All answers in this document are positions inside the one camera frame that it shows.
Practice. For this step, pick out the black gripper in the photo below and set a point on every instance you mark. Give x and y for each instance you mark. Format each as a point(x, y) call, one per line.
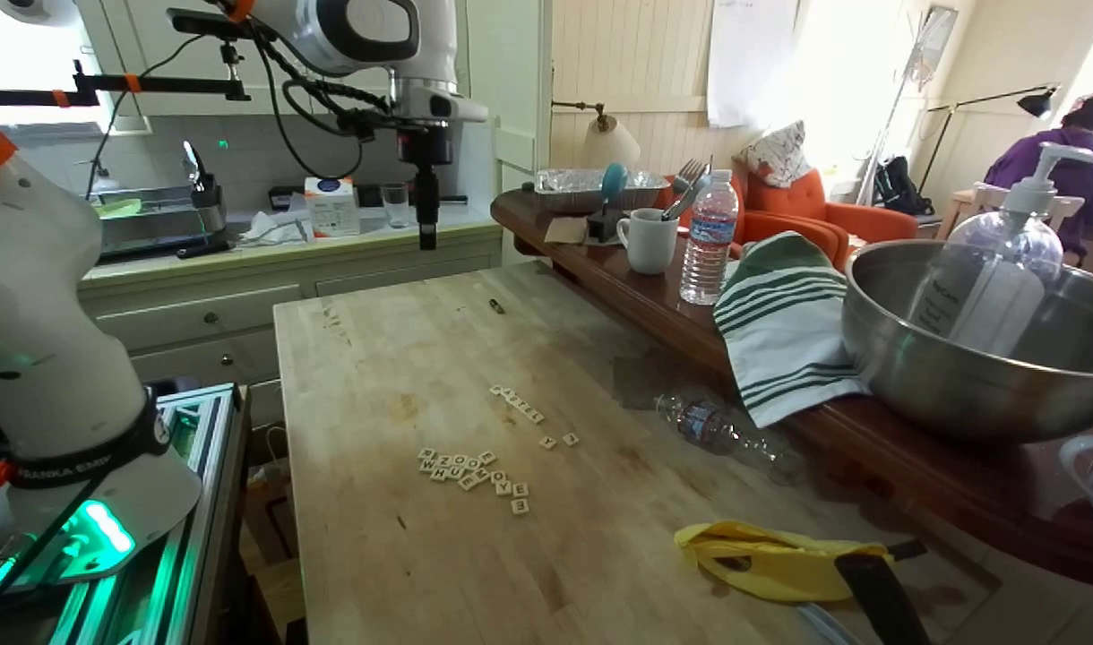
point(425, 143)

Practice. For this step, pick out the white letter tile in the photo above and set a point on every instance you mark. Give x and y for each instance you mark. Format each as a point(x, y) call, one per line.
point(502, 490)
point(534, 417)
point(551, 443)
point(526, 411)
point(568, 438)
point(511, 399)
point(501, 393)
point(521, 508)
point(521, 490)

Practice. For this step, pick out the clear drinking glass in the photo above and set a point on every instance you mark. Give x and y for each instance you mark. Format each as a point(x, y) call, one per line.
point(394, 205)

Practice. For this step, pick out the brown cardboard sheet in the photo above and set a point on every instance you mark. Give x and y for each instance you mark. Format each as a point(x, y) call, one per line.
point(563, 232)

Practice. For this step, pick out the aluminium foil tray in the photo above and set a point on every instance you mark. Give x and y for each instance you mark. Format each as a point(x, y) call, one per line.
point(568, 182)

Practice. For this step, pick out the black funnel base block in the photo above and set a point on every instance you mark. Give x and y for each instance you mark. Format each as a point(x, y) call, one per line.
point(605, 226)

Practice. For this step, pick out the white shade desk lamp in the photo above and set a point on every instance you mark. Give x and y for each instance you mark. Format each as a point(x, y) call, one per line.
point(612, 143)

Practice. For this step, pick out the white ceramic mug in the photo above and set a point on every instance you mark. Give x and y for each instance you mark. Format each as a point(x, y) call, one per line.
point(649, 246)

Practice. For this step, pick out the cream drawer cabinet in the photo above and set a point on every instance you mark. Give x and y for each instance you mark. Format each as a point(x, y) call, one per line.
point(210, 325)

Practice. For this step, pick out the metal spoon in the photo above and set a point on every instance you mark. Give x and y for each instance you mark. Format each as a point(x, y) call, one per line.
point(686, 186)

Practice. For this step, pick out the clear plastic water bottle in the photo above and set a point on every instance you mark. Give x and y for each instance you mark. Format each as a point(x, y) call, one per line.
point(707, 251)

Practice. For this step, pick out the patterned cushion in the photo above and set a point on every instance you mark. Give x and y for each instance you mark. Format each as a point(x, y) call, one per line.
point(784, 153)

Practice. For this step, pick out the orange armchair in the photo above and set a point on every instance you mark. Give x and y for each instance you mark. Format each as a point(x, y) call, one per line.
point(796, 214)

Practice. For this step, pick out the green striped white towel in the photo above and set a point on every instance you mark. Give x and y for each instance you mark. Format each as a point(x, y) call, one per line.
point(784, 334)

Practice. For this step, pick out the black bag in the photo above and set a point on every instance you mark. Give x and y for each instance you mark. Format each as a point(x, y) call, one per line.
point(902, 186)

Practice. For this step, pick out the large steel mixing bowl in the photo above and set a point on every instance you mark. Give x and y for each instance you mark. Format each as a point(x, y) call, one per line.
point(962, 381)

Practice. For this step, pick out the dark wood counter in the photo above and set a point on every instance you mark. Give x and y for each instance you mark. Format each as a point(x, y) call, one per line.
point(925, 479)

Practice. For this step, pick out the clear pump sanitizer bottle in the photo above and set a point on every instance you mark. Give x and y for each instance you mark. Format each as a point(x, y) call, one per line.
point(999, 289)

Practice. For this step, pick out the black floor lamp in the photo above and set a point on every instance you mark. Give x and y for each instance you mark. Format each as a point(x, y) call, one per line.
point(1032, 97)

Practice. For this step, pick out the person in purple clothes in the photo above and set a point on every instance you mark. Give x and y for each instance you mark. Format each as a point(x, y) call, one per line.
point(1057, 166)

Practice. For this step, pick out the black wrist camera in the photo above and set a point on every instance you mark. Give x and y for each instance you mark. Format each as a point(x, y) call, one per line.
point(366, 119)

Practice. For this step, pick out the white wall cabinet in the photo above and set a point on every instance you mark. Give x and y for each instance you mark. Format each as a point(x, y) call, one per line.
point(495, 72)

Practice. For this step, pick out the black camera mount rod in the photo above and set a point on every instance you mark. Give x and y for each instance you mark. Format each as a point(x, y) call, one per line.
point(151, 82)

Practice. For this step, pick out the white paper wall pad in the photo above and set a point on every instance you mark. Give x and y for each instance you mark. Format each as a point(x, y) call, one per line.
point(751, 60)

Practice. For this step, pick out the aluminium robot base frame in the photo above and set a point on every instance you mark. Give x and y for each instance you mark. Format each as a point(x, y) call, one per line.
point(151, 584)

